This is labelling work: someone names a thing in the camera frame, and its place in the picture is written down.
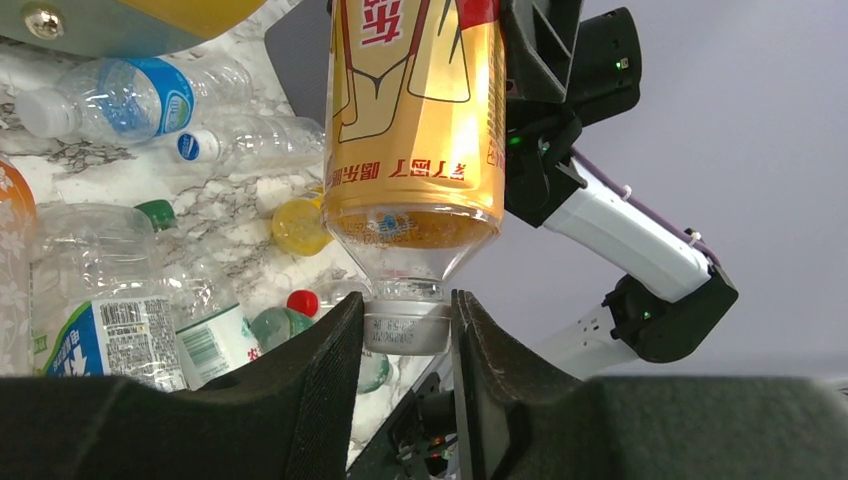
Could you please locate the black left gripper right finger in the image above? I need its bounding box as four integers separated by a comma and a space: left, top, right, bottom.
451, 290, 847, 479

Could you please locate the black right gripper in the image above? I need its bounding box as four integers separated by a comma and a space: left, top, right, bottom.
500, 0, 583, 103

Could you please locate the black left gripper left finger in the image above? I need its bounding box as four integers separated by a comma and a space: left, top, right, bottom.
1, 293, 364, 479

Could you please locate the amber tea bottle red label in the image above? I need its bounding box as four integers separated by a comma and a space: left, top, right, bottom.
323, 0, 506, 356

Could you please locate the clear bottle white blue cap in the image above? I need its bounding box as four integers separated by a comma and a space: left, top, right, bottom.
176, 114, 325, 166

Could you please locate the orange drink bottle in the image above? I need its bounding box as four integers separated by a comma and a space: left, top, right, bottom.
1, 160, 36, 377

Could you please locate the clear bottle blue label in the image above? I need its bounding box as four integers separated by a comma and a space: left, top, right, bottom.
15, 55, 253, 145

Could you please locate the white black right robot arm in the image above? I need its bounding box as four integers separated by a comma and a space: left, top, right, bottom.
499, 1, 739, 379

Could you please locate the grey mesh waste bin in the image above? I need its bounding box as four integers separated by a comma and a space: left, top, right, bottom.
264, 0, 331, 125

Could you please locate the green tinted bottle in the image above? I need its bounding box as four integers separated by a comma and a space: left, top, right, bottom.
249, 307, 394, 395

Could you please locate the clear bottle green white label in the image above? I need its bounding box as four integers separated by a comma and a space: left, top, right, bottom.
136, 199, 263, 390

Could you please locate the red cap bottle right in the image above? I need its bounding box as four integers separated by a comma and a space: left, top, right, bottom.
286, 279, 371, 320

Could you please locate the yellow juice bottle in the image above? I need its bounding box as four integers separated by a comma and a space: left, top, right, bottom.
270, 187, 333, 257

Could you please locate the crushed clear bottle blue text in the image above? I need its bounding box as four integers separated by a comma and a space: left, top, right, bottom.
31, 203, 187, 392

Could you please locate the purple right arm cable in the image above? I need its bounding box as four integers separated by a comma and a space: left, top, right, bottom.
570, 146, 723, 252

